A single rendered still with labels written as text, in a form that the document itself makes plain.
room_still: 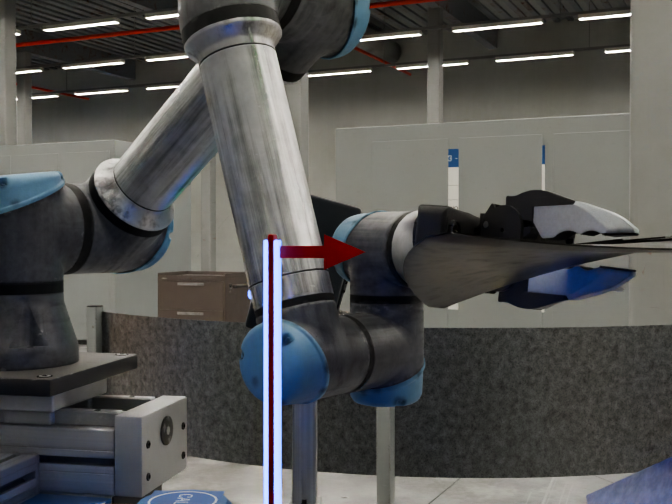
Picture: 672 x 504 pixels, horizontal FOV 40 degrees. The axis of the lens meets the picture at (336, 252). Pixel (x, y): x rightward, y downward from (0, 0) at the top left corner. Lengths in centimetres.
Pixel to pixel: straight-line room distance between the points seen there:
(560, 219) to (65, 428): 61
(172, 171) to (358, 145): 616
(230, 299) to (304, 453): 630
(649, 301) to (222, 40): 423
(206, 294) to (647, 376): 521
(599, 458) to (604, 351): 29
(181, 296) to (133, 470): 653
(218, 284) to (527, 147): 262
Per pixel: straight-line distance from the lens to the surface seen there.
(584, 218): 73
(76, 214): 117
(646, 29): 507
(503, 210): 78
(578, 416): 259
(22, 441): 112
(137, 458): 106
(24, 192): 113
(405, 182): 709
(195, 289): 751
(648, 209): 496
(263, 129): 85
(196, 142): 110
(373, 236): 90
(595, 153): 675
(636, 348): 265
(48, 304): 114
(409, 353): 91
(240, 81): 87
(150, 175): 114
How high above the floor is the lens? 119
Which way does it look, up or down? 1 degrees down
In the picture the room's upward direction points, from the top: straight up
